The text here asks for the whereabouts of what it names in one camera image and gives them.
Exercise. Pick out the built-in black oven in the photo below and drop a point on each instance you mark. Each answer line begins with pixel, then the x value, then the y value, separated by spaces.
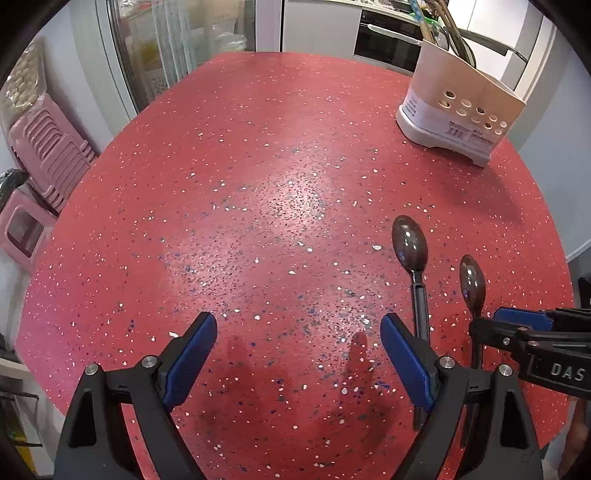
pixel 383 39

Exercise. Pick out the person's right forearm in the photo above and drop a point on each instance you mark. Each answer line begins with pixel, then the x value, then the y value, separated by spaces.
pixel 572 443

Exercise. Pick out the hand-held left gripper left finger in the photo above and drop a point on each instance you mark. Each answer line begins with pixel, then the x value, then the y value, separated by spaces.
pixel 194 355

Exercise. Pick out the white refrigerator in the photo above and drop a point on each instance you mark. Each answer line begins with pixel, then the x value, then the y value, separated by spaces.
pixel 517 41

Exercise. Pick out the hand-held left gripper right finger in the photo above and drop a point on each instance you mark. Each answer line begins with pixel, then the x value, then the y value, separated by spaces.
pixel 406 360

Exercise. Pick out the glass door cabinet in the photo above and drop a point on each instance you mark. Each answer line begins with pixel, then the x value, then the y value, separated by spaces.
pixel 184 46

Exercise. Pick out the stack of pink plastic stools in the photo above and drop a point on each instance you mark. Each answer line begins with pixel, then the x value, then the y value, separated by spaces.
pixel 51 152

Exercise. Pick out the white kitchen cabinet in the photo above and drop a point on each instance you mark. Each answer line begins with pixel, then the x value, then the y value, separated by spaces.
pixel 321 25

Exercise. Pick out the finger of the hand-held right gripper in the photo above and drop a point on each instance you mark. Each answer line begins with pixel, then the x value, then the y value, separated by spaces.
pixel 494 333
pixel 521 318

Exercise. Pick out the beige and white utensil holder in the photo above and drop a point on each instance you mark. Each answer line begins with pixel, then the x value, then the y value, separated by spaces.
pixel 457 106

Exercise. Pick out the beige patterned bag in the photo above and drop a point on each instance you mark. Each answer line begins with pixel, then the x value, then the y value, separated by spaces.
pixel 23 87

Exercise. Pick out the dark metal spoon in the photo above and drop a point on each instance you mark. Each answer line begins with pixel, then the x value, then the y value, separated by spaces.
pixel 472 282
pixel 410 242

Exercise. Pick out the single pink stool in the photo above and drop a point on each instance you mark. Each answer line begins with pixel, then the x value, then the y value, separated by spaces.
pixel 23 230

